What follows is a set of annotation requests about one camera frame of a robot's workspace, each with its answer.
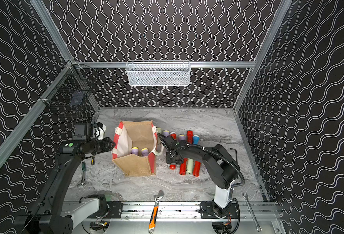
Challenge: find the black wire mesh basket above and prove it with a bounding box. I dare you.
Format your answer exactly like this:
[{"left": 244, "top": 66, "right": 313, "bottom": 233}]
[{"left": 41, "top": 64, "right": 100, "bottom": 118}]

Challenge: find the pale green flashlight front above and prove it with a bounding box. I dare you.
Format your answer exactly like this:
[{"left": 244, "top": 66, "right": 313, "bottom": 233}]
[{"left": 186, "top": 159, "right": 194, "bottom": 175}]

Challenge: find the orange handled adjustable wrench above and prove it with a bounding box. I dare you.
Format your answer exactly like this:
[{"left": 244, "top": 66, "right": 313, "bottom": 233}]
[{"left": 148, "top": 190, "right": 164, "bottom": 234}]

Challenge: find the blue flashlight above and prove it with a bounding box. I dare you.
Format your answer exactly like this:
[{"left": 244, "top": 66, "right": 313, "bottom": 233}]
[{"left": 192, "top": 135, "right": 200, "bottom": 145}]

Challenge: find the pale green flashlight back row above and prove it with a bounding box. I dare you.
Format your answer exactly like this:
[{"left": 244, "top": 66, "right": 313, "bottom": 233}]
[{"left": 156, "top": 127, "right": 162, "bottom": 146}]

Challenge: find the black hex key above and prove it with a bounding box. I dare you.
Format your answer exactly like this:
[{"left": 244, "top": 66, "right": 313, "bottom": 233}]
[{"left": 230, "top": 148, "right": 238, "bottom": 159}]

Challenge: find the silver combination wrench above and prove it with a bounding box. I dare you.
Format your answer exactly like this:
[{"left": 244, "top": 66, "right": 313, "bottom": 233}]
[{"left": 242, "top": 193, "right": 262, "bottom": 233}]

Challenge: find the purple flashlight back row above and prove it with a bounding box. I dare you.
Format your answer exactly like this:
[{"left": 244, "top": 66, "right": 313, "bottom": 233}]
[{"left": 163, "top": 130, "right": 170, "bottom": 137}]

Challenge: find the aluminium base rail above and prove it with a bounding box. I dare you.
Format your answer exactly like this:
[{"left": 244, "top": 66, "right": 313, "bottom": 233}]
[{"left": 60, "top": 201, "right": 281, "bottom": 221}]

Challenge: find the red flashlight back row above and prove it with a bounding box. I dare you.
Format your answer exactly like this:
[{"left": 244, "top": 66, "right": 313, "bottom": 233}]
[{"left": 186, "top": 130, "right": 193, "bottom": 144}]

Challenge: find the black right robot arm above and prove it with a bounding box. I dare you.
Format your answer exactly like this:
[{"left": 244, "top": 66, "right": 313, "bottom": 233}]
[{"left": 157, "top": 134, "right": 246, "bottom": 218}]

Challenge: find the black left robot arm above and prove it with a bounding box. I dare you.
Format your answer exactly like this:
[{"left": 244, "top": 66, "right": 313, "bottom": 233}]
[{"left": 14, "top": 122, "right": 116, "bottom": 234}]

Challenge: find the red flashlight white head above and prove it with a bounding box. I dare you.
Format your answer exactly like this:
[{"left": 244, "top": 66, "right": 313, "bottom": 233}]
[{"left": 170, "top": 132, "right": 177, "bottom": 140}]

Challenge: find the jute and red tote bag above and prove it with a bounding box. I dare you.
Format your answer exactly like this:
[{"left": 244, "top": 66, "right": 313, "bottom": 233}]
[{"left": 111, "top": 121, "right": 159, "bottom": 177}]

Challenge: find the white wire mesh basket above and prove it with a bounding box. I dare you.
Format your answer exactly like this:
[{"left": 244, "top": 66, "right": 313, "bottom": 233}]
[{"left": 125, "top": 60, "right": 191, "bottom": 86}]

